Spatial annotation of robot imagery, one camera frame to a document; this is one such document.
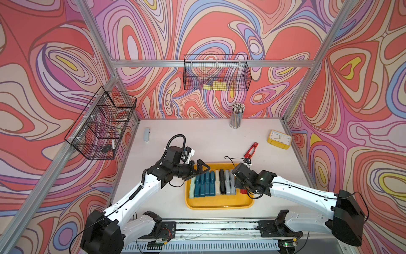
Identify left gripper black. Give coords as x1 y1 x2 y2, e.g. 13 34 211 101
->
171 159 210 181

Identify dark teal pruning pliers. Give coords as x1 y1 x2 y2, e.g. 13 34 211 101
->
194 175 200 198

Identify grey pruning pliers angled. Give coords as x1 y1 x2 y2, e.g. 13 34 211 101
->
230 173 236 195

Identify pale green pruning pliers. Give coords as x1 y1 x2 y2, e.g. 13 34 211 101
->
189 178 196 199

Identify grey pruning pliers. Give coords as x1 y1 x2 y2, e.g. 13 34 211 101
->
225 169 231 195

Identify black pruning pliers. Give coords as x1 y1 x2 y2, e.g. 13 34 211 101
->
219 169 226 195

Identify beige pruning pliers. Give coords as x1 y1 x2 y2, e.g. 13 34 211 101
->
215 170 221 196

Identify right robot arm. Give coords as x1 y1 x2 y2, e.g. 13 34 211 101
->
232 163 367 247

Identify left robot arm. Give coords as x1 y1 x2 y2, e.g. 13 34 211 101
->
80 146 210 254

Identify yellow plastic storage tray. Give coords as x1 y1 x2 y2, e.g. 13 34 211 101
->
185 180 255 210

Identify light blue-grey pliers far left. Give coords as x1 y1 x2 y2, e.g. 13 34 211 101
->
143 128 150 143

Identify yellow alarm clock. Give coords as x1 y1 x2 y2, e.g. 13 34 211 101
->
267 130 292 150

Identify pencil holder cup with pencils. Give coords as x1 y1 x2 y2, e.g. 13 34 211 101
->
229 103 245 129

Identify yellow sticky notes in basket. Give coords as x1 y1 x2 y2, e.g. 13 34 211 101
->
202 81 228 91

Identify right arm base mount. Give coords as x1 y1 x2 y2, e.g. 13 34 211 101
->
258 210 303 239

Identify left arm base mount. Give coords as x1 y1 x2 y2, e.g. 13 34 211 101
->
141 211 177 240

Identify aluminium front rail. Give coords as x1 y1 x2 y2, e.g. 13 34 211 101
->
120 219 354 254

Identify black wire basket back wall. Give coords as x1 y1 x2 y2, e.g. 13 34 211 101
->
183 53 252 91

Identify black wire basket wall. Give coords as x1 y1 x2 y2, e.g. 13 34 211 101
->
64 87 137 160
183 53 252 91

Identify black wire basket left wall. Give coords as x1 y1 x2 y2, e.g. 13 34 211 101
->
64 87 137 160

